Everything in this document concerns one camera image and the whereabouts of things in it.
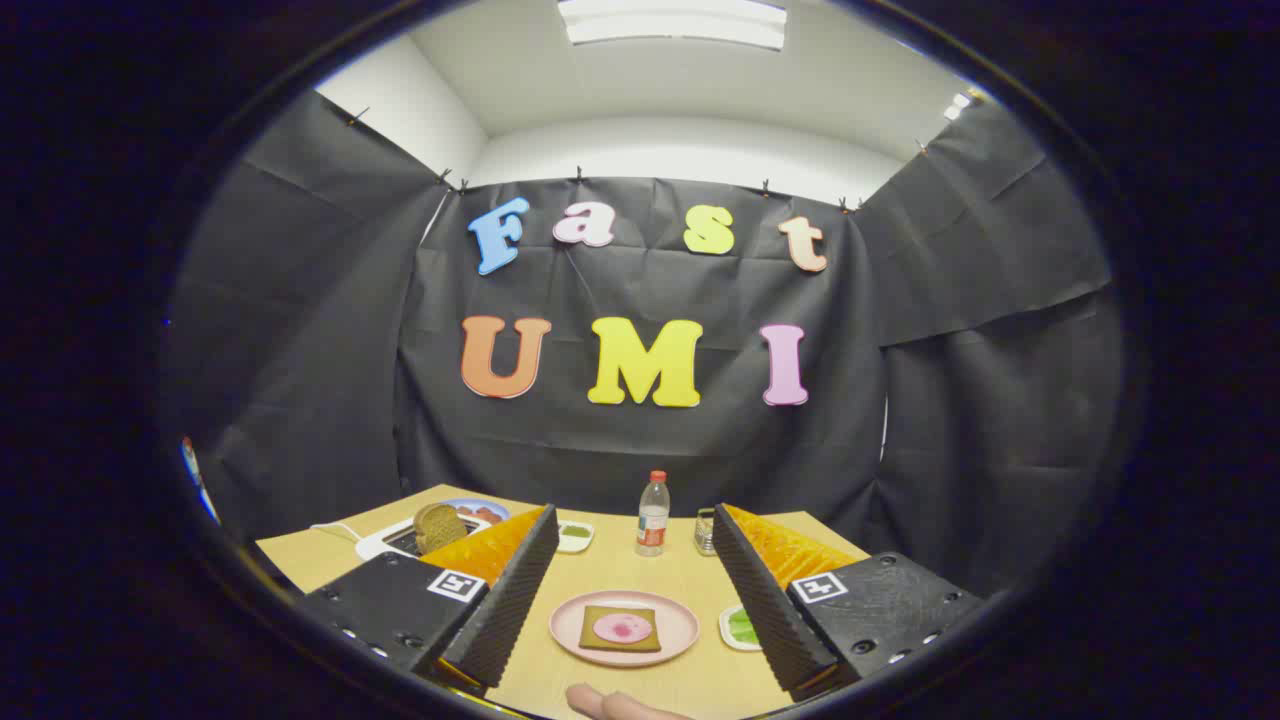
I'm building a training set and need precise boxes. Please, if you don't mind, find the white and blue object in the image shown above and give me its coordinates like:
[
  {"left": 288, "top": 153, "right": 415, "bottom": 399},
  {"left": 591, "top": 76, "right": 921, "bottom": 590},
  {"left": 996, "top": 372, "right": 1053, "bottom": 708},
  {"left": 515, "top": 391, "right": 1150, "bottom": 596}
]
[{"left": 182, "top": 437, "right": 219, "bottom": 523}]

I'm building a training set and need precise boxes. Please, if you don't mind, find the brown toasted bread slice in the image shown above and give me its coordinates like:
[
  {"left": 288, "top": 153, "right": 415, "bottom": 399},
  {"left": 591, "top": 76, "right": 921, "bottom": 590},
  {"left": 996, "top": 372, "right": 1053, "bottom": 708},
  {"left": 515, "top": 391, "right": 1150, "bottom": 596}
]
[{"left": 413, "top": 503, "right": 469, "bottom": 556}]

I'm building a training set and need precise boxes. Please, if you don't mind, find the white toaster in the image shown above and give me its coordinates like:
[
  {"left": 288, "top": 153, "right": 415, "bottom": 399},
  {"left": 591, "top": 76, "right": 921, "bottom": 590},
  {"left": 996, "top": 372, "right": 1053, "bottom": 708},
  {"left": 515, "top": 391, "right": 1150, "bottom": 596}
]
[{"left": 355, "top": 510, "right": 493, "bottom": 563}]

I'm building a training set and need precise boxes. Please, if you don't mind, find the brown bread slice with ham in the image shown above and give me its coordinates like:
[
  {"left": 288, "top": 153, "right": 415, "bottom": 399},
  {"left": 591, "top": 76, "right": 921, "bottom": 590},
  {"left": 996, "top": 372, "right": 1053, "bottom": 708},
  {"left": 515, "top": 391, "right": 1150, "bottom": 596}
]
[{"left": 578, "top": 605, "right": 663, "bottom": 653}]

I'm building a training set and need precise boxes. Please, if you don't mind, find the pink plate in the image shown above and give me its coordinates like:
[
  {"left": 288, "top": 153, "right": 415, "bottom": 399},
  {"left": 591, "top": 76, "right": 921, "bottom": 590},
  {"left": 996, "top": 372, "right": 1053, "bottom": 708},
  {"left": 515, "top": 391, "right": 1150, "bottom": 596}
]
[{"left": 549, "top": 590, "right": 701, "bottom": 668}]

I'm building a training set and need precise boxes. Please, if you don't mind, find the pink ham slice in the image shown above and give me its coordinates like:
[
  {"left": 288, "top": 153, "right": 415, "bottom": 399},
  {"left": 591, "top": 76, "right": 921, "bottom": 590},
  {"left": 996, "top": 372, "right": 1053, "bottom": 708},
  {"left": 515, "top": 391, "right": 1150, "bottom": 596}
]
[{"left": 592, "top": 613, "right": 654, "bottom": 644}]

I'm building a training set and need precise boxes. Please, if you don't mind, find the blue plate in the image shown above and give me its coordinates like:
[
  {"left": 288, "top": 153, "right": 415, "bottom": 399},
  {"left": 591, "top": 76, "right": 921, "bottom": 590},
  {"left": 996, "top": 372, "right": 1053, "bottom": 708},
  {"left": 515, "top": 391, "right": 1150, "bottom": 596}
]
[{"left": 440, "top": 498, "right": 511, "bottom": 526}]

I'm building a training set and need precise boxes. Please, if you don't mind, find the clear bottle with red cap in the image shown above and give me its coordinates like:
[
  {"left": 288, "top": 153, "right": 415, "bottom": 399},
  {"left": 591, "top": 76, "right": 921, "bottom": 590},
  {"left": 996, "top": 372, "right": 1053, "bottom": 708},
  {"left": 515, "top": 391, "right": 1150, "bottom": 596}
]
[{"left": 635, "top": 471, "right": 672, "bottom": 557}]

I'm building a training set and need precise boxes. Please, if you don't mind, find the black backdrop cloth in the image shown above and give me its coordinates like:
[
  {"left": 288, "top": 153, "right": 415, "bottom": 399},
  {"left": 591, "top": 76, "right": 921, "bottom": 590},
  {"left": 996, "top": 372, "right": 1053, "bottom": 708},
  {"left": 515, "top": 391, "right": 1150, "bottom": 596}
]
[{"left": 165, "top": 90, "right": 1126, "bottom": 601}]

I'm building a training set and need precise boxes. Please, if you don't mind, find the large ceiling light panel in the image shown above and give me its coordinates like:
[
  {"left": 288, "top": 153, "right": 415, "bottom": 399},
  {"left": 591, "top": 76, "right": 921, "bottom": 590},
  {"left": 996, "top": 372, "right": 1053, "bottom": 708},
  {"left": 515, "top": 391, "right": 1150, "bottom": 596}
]
[{"left": 557, "top": 0, "right": 789, "bottom": 51}]

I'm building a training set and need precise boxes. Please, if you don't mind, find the small white dish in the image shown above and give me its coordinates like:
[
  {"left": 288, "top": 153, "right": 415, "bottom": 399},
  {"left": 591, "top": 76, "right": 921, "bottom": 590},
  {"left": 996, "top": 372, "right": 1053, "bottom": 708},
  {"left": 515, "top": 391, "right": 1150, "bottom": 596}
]
[{"left": 718, "top": 604, "right": 766, "bottom": 652}]

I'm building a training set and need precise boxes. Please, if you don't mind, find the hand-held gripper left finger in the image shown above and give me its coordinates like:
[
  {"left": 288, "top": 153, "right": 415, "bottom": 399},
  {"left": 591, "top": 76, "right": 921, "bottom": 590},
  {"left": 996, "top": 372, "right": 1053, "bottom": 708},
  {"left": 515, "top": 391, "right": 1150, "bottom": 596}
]
[{"left": 300, "top": 505, "right": 561, "bottom": 691}]

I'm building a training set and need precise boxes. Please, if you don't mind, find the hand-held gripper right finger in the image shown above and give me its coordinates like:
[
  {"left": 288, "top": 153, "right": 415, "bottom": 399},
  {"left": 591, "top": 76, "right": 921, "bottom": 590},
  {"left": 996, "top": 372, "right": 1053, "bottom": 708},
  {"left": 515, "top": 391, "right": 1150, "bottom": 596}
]
[{"left": 712, "top": 503, "right": 986, "bottom": 701}]

